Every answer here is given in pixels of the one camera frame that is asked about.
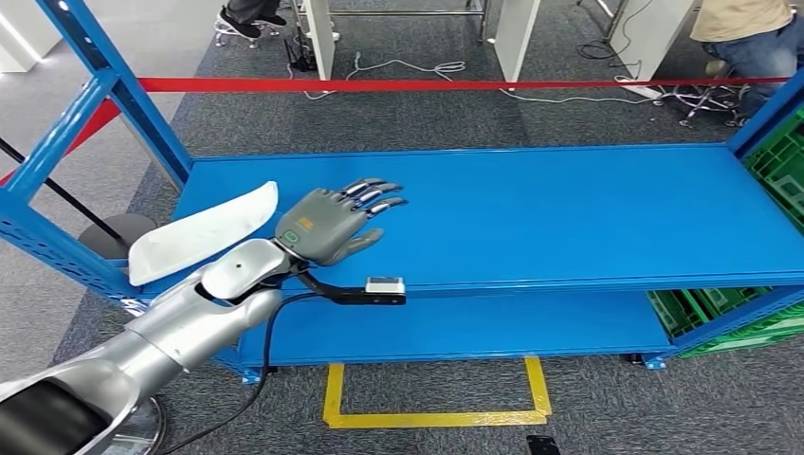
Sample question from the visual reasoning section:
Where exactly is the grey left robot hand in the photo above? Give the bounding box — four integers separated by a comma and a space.
274, 177, 410, 267

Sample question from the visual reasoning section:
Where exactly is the red barrier belt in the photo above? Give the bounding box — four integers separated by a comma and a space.
137, 75, 786, 94
0, 98, 121, 187

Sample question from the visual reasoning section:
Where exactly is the black floor cable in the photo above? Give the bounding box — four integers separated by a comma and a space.
576, 0, 654, 80

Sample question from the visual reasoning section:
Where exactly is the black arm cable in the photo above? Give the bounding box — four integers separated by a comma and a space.
156, 291, 321, 455

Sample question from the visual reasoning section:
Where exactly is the white desk panel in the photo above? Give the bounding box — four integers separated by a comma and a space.
302, 0, 338, 81
494, 0, 542, 82
608, 0, 700, 82

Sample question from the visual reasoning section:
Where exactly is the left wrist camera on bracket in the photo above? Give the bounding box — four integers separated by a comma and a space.
301, 269, 409, 308

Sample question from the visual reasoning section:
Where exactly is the white curved plastic part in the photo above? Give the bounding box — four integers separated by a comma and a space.
127, 180, 280, 287

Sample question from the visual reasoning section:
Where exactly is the chrome stool base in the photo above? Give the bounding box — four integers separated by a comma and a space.
213, 18, 282, 50

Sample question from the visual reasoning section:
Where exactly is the white power strip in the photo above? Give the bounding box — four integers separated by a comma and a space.
613, 75, 665, 100

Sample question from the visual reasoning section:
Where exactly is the person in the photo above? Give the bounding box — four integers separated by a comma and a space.
689, 0, 804, 119
219, 0, 289, 40

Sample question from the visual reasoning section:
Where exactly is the black stanchion post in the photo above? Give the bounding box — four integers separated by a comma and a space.
0, 136, 158, 261

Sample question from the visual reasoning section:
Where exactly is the blue metal shelf rack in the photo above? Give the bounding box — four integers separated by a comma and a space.
0, 0, 804, 386

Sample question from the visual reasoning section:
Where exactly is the black seat chrome stool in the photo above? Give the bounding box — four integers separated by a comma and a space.
656, 80, 753, 128

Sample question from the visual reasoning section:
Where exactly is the chrome stanchion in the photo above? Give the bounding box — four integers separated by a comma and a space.
116, 395, 167, 455

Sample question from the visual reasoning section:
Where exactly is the white floor cable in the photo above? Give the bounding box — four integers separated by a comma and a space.
301, 51, 467, 101
499, 86, 654, 105

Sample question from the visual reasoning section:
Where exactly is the green plastic crate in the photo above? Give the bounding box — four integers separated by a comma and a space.
647, 286, 774, 339
677, 300, 804, 360
743, 106, 804, 237

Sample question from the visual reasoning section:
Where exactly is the metal desk frame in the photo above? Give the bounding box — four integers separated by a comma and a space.
329, 0, 492, 43

